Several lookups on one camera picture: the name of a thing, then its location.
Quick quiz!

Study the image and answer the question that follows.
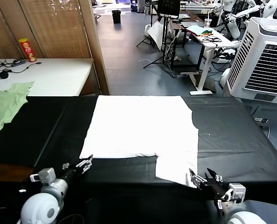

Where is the red chips can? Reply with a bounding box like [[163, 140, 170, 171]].
[[18, 38, 37, 63]]

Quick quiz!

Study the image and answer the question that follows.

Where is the black monitor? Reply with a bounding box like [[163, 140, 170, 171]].
[[157, 0, 181, 19]]

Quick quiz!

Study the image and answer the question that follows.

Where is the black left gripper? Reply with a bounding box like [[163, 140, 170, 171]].
[[60, 154, 94, 185]]

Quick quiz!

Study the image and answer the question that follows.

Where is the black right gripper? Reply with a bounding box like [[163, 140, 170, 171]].
[[189, 168, 228, 200]]

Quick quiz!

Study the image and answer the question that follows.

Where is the white standing desk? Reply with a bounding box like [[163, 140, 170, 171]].
[[186, 24, 242, 96]]

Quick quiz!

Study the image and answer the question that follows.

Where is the plastic cup with straw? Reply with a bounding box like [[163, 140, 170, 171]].
[[204, 11, 213, 28]]

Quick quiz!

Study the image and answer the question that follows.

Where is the white air cooler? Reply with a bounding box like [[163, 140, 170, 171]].
[[223, 16, 277, 128]]

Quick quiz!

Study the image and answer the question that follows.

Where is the white side table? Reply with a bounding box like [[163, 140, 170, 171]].
[[0, 58, 94, 97]]

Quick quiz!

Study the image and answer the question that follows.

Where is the light green t-shirt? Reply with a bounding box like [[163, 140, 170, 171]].
[[0, 81, 35, 140]]

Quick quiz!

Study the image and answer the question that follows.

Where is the black power strip with cable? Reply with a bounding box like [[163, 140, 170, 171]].
[[0, 58, 42, 74]]

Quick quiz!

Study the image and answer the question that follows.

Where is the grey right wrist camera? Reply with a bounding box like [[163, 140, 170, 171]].
[[224, 183, 246, 204]]

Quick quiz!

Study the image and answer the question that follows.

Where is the wooden folding screen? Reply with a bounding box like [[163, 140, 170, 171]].
[[0, 0, 110, 96]]

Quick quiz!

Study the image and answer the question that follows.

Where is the white humanoid robot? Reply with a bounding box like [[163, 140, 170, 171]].
[[214, 0, 277, 40]]

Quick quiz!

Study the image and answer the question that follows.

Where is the white reflector board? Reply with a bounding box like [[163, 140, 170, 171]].
[[147, 20, 174, 51]]

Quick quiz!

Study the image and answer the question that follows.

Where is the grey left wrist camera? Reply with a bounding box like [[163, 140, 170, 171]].
[[29, 168, 56, 187]]

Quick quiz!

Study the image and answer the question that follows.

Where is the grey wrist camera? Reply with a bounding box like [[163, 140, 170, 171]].
[[224, 183, 246, 204], [29, 168, 56, 187]]

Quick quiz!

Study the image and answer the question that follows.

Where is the black tablecloth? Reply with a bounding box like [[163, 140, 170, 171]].
[[0, 95, 277, 210]]

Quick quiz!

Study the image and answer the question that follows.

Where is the black trash bin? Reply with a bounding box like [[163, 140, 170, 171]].
[[111, 9, 121, 24]]

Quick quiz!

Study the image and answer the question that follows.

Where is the grey laptop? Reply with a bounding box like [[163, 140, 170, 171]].
[[180, 21, 204, 28]]

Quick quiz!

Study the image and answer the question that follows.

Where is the black tripod stand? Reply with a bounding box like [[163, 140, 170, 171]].
[[136, 4, 178, 77]]

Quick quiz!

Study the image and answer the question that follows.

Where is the white t-shirt with print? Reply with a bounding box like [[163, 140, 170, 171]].
[[79, 95, 199, 189]]

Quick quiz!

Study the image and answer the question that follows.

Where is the black cable bundle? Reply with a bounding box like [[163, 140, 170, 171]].
[[200, 35, 222, 43]]

